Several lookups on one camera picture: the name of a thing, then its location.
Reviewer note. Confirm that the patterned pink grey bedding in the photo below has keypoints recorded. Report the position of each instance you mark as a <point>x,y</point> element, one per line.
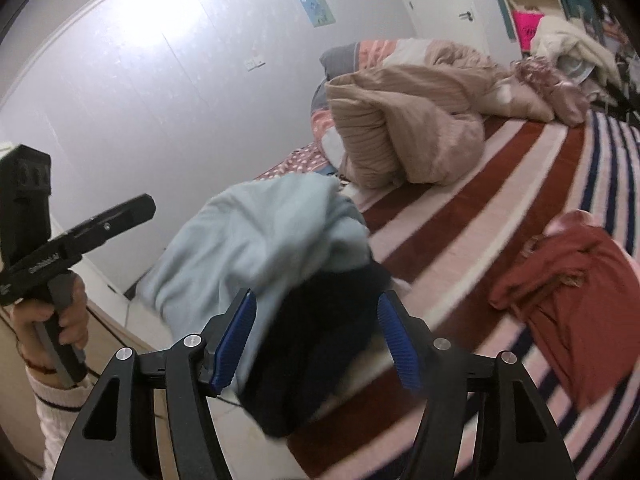
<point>325,130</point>

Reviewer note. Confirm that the tan ribbed quilt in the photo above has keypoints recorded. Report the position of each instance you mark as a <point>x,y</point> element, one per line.
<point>400,125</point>

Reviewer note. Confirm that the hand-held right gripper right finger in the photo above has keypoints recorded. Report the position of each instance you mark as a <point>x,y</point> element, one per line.
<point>395,340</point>

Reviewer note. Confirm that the pink satin garment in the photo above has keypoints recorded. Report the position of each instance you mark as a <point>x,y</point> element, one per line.
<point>555,90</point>

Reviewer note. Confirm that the light blue shirt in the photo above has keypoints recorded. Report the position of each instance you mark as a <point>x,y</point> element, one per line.
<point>240,240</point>

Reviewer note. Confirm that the white door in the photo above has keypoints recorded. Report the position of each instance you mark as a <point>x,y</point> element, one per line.
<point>440,0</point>

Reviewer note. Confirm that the rust red garment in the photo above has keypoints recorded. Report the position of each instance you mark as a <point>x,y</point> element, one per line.
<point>575,310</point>

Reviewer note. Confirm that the white wall switch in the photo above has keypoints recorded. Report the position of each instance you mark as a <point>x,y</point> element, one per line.
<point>254,63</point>

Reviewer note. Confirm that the dark navy garment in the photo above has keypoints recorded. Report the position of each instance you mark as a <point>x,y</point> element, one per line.
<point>320,350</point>

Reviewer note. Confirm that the light blue wall poster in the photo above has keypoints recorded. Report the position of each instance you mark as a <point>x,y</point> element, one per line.
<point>316,8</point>

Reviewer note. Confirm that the cream blanket pile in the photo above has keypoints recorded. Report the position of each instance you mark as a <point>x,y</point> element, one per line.
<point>565,35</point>

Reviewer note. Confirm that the person's left hand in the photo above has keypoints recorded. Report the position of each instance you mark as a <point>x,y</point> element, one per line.
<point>75,320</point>

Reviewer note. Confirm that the bright pink bag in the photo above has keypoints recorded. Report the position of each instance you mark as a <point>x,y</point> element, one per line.
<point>529,29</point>

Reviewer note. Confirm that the striped fleece blanket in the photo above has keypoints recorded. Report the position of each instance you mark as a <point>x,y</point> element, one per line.
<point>475,210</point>

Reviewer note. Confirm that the person's left forearm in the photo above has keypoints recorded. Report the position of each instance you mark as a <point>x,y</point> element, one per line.
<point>55,410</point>

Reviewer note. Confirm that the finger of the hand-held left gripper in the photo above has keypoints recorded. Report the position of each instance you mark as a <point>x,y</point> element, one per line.
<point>120,217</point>

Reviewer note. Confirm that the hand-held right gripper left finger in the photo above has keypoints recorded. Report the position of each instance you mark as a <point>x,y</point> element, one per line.
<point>232,340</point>

